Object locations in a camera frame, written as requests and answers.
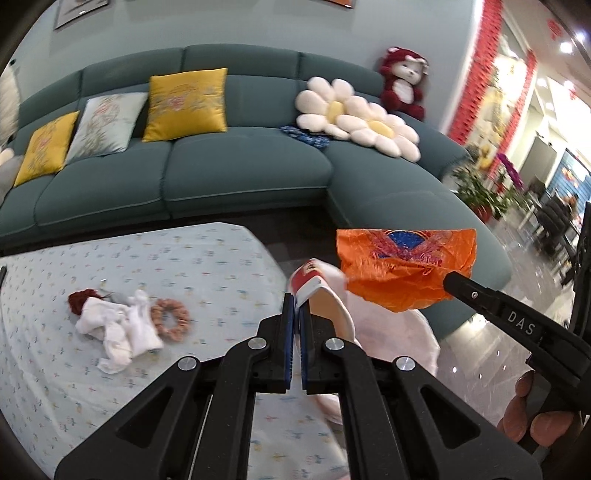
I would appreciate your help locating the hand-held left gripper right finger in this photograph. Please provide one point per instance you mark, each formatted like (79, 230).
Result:
(304, 360)

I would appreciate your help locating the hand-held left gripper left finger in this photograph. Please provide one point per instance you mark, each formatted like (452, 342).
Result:
(289, 350)

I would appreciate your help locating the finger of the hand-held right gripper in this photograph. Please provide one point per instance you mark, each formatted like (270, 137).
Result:
(475, 294)

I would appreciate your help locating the red white paper cup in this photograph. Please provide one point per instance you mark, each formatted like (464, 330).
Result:
(323, 304)

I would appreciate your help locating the orange plastic bag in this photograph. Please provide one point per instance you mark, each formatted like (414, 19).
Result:
(406, 286)

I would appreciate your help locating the person's right hand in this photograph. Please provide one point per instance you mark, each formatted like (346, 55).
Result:
(512, 420)

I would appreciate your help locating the green potted plant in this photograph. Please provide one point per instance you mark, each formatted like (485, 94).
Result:
(475, 194)

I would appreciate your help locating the floral light blue tablecloth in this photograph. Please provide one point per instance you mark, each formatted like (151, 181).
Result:
(207, 267)

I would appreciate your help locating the purple orchid plant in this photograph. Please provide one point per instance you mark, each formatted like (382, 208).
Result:
(510, 168)

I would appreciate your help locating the orange scrunchie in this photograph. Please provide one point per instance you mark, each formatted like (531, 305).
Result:
(157, 323)

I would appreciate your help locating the yellow ornament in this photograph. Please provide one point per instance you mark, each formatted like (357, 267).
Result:
(485, 157)

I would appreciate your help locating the crumpled white tissue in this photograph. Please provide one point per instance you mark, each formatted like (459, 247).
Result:
(120, 337)

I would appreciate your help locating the white flower shaped cushion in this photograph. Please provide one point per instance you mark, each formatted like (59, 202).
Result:
(397, 138)
(4, 156)
(318, 99)

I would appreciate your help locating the teal fabric sofa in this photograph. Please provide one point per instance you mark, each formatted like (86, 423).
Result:
(249, 170)

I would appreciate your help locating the red bear plush toy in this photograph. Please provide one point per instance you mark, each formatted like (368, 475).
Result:
(404, 92)

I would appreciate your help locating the blue patterned fabric band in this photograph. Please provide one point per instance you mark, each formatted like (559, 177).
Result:
(304, 136)

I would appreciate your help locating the red brown scrunchie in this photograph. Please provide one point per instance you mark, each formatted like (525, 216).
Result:
(78, 300)

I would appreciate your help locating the large yellow embroidered cushion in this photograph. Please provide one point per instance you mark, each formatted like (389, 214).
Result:
(184, 106)

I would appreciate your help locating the light blue floral cushion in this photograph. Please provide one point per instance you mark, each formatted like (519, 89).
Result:
(104, 124)

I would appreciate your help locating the small yellow embroidered cushion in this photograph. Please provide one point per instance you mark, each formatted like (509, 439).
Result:
(44, 150)

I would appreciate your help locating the grey plush toy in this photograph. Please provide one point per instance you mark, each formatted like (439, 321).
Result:
(7, 180)

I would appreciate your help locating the long white plush toy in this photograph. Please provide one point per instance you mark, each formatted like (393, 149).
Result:
(7, 106)

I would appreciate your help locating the red fringe wall decoration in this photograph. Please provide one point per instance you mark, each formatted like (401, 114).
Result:
(480, 69)

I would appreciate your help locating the framed wall picture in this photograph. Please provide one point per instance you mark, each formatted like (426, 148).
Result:
(341, 2)
(81, 11)

